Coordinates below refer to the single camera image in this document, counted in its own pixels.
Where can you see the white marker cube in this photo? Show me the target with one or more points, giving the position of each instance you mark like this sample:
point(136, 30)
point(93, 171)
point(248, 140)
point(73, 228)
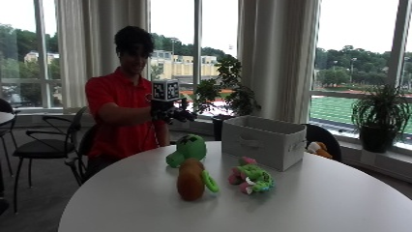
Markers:
point(165, 90)

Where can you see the green round plush toy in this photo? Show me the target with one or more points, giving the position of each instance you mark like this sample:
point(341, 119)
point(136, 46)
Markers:
point(186, 149)

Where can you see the leafy potted plant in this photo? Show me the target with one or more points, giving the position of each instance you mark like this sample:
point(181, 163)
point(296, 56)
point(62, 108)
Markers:
point(229, 87)

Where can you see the the person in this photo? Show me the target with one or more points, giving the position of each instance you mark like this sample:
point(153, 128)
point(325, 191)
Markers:
point(116, 96)

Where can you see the brown kiwi plush toy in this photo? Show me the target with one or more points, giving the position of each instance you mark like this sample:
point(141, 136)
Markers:
point(190, 179)

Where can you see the white fabric storage box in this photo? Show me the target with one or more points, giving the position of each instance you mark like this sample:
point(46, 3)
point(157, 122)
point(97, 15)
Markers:
point(261, 141)

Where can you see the green pink dragon plush toy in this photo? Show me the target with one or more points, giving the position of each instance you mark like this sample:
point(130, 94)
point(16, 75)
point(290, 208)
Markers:
point(250, 177)

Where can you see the black chair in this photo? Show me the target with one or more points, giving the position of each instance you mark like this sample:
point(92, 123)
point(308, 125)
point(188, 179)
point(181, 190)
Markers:
point(6, 129)
point(42, 145)
point(324, 140)
point(82, 151)

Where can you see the white curtain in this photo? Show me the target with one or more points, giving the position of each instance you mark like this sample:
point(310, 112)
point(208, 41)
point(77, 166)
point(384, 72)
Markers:
point(100, 42)
point(278, 58)

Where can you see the orange white plush toy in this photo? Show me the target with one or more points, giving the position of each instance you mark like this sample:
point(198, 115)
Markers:
point(318, 149)

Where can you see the round white table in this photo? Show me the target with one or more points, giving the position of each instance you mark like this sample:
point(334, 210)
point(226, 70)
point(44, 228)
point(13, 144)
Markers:
point(4, 116)

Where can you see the grassy potted plant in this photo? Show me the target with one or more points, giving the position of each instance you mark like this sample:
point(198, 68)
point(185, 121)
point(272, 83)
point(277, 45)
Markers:
point(380, 117)

